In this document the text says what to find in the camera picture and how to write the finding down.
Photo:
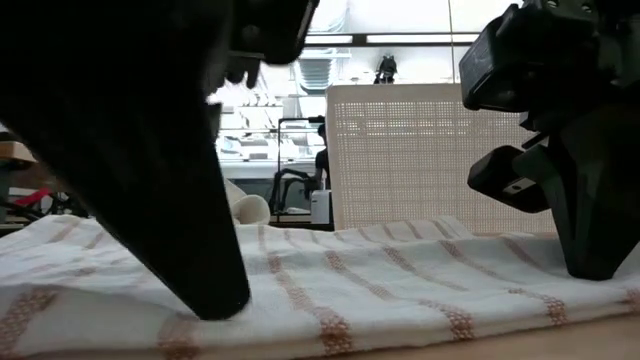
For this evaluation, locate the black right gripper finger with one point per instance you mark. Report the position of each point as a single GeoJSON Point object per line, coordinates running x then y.
{"type": "Point", "coordinates": [595, 225]}

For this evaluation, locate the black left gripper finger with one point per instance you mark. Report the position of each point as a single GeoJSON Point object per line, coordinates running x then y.
{"type": "Point", "coordinates": [175, 225]}

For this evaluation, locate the white pink-striped towel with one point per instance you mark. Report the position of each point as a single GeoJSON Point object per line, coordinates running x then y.
{"type": "Point", "coordinates": [375, 280]}

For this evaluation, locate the crumpled white towel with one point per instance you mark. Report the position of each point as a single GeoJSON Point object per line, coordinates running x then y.
{"type": "Point", "coordinates": [252, 210]}

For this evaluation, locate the white perforated plastic basket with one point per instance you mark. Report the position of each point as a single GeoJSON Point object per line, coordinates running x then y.
{"type": "Point", "coordinates": [410, 165]}

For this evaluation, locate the wooden workbench with grey legs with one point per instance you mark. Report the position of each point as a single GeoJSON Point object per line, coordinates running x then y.
{"type": "Point", "coordinates": [15, 152]}

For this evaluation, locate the red clamp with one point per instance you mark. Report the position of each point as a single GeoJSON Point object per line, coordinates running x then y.
{"type": "Point", "coordinates": [35, 197]}

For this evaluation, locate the white digital timer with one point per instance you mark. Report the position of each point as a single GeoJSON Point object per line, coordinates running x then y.
{"type": "Point", "coordinates": [321, 207]}

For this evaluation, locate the person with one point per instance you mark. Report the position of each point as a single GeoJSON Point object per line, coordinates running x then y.
{"type": "Point", "coordinates": [324, 165]}

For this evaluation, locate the white air vent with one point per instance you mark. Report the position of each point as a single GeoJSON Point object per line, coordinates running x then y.
{"type": "Point", "coordinates": [315, 72]}

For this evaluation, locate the black hanging camera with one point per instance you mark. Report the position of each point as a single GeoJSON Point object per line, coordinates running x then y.
{"type": "Point", "coordinates": [386, 67]}

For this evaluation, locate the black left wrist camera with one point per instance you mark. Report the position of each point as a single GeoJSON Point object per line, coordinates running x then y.
{"type": "Point", "coordinates": [275, 27]}

